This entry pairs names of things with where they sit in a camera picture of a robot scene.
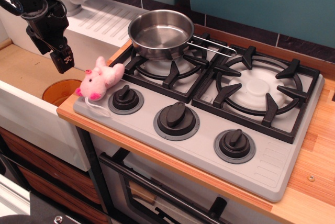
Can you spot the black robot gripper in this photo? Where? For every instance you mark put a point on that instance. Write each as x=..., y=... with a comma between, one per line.
x=47, y=22

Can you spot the pink stuffed pig toy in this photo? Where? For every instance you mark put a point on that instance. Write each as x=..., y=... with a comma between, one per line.
x=96, y=83

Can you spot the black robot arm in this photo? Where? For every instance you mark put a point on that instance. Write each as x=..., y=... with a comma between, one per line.
x=15, y=7

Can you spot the stainless steel pan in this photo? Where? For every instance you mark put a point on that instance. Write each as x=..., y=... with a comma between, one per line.
x=164, y=34

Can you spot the orange plastic bowl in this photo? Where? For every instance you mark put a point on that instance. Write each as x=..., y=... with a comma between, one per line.
x=59, y=91

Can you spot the black left stove knob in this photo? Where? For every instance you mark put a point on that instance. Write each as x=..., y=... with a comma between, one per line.
x=125, y=101

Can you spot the black stove knob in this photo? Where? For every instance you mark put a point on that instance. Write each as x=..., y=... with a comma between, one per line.
x=176, y=122
x=125, y=101
x=234, y=146

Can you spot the black left burner grate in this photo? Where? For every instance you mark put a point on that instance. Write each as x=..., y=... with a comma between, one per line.
x=179, y=78

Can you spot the black burner grate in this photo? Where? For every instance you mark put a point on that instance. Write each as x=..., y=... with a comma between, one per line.
x=179, y=78
x=269, y=95

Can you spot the wooden drawer fronts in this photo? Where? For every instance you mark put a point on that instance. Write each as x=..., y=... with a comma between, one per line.
x=56, y=181

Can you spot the black middle stove knob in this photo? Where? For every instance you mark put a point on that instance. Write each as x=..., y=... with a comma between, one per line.
x=176, y=122

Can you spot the toy oven door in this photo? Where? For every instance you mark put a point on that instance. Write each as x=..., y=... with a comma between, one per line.
x=195, y=193

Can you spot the grey toy stove top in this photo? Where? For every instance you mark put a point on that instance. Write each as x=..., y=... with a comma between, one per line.
x=265, y=175

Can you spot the black right stove knob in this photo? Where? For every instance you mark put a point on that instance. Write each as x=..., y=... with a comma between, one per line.
x=234, y=146

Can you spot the black right burner grate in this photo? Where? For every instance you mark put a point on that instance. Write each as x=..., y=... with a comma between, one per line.
x=269, y=95

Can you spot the black oven door handle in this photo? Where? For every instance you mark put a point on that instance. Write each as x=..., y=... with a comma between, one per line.
x=146, y=179

